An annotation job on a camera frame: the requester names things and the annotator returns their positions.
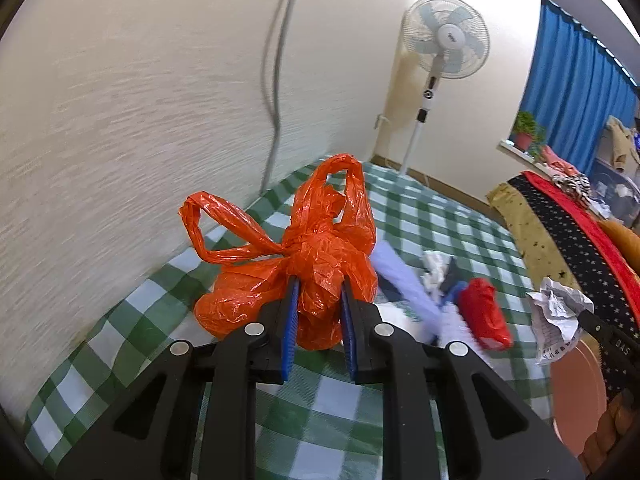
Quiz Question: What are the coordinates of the person's right hand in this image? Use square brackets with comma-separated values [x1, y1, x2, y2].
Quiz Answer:
[580, 390, 637, 476]

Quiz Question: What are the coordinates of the white standing fan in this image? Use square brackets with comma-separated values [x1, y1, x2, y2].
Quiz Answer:
[397, 0, 491, 177]

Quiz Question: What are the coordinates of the orange plastic bag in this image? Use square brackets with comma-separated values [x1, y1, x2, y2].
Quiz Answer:
[179, 154, 379, 352]

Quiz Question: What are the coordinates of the blue plastic shoe cover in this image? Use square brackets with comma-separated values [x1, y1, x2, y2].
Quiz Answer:
[440, 280, 468, 311]

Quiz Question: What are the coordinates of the red plastic packet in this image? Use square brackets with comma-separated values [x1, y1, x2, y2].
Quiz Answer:
[457, 277, 514, 351]

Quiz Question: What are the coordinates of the green white checked tablecloth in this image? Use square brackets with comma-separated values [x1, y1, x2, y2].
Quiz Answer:
[22, 157, 556, 480]

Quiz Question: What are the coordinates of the potted green plant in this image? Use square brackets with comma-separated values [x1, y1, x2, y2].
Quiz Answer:
[511, 111, 548, 158]

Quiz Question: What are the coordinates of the pale purple foam sheet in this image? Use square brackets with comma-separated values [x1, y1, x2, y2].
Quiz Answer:
[372, 241, 446, 346]

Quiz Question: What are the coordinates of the white window sill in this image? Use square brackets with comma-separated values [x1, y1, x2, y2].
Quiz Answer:
[497, 139, 551, 166]

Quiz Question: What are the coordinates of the star-patterned bed blanket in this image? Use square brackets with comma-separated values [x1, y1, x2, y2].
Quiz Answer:
[487, 171, 640, 341]

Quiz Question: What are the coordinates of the black white striped cloth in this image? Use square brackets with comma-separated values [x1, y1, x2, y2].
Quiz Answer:
[550, 172, 592, 206]

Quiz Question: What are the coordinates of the orange pillow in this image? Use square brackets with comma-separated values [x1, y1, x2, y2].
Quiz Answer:
[597, 219, 640, 261]

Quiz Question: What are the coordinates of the clear plastic storage box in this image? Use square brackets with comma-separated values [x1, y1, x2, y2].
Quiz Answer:
[590, 157, 640, 226]

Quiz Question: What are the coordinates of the pink cloth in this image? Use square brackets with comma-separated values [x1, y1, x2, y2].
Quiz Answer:
[540, 145, 576, 173]

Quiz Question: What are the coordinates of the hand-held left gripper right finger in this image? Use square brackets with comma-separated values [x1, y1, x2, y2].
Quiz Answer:
[341, 280, 586, 480]

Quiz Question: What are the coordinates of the beige coat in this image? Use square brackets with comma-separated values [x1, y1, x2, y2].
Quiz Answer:
[602, 115, 640, 166]

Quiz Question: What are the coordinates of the white crumpled tissue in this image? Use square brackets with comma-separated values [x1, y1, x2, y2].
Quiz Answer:
[421, 251, 451, 291]

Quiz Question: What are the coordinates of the white paper receipt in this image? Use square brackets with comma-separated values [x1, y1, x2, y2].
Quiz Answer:
[526, 276, 595, 366]

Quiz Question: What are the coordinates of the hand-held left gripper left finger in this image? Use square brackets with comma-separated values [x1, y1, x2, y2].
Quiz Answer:
[55, 277, 301, 480]

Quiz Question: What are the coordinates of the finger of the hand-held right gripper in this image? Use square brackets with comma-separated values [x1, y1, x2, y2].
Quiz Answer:
[577, 310, 618, 343]

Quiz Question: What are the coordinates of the grey wall cable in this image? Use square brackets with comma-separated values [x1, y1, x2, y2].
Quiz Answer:
[260, 0, 303, 193]

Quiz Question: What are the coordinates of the blue curtain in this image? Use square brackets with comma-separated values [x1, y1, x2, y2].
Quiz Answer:
[520, 0, 640, 173]

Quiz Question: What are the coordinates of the pink plastic bin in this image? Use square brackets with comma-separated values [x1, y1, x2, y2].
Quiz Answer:
[550, 337, 608, 458]

